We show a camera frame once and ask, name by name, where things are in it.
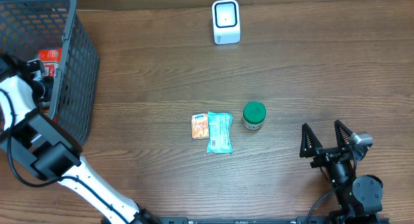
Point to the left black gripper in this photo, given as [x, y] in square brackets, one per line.
[35, 68]

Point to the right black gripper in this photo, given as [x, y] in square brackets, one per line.
[329, 156]

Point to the red cracker sleeve package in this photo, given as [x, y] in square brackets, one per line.
[50, 59]

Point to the green lid jar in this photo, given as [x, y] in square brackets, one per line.
[254, 114]

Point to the teal wet wipes pack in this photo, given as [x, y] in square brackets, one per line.
[219, 125]

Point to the small orange tissue pack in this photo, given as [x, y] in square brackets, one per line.
[199, 126]

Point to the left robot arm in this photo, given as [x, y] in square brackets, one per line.
[40, 153]

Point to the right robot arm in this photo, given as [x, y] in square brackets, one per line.
[359, 198]

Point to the white barcode scanner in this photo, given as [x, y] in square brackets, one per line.
[226, 22]

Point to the grey plastic mesh basket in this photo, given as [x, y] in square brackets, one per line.
[28, 26]

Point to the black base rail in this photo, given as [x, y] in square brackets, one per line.
[297, 220]

